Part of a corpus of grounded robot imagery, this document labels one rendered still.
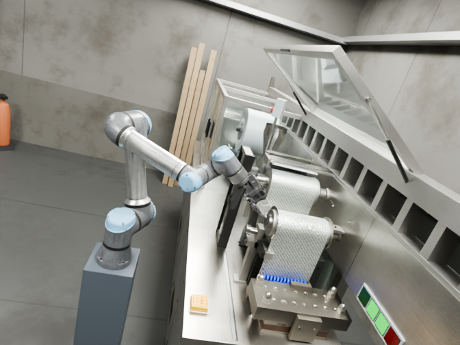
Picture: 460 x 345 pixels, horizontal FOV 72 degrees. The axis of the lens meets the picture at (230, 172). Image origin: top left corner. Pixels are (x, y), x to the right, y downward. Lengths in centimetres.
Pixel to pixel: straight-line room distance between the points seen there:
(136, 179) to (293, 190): 72
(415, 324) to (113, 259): 111
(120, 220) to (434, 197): 113
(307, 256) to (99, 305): 93
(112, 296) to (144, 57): 346
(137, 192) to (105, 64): 330
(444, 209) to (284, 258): 64
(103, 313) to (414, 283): 123
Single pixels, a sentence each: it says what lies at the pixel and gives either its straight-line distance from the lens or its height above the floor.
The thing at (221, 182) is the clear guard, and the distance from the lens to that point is 232.
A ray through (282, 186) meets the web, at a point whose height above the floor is 136.
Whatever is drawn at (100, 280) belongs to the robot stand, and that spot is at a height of 86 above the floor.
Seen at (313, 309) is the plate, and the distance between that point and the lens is 140.
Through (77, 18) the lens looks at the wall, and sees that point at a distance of 467.
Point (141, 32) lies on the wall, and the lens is 449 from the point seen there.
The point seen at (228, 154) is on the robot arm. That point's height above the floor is 151.
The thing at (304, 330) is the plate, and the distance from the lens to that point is 139.
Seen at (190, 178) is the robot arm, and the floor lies 143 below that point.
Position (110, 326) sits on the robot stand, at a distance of 166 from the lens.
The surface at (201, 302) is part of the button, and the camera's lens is 137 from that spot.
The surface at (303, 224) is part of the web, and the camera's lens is 137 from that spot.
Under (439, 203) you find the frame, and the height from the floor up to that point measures 162.
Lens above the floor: 186
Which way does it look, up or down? 20 degrees down
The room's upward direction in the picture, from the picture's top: 16 degrees clockwise
